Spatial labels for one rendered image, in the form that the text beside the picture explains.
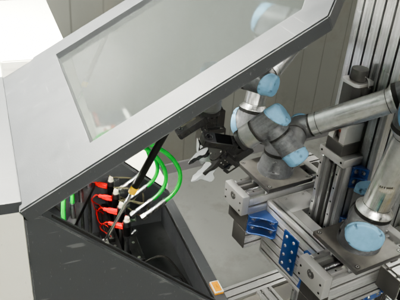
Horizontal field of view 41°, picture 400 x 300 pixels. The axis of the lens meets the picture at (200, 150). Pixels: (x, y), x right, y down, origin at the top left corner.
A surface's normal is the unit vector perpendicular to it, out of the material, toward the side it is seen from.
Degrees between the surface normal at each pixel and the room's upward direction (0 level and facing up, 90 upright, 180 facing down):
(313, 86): 90
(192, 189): 0
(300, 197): 0
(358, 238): 97
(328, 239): 0
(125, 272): 90
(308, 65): 90
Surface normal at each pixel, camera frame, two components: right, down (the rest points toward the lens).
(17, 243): 0.35, 0.50
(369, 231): -0.37, 0.56
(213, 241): 0.07, -0.86
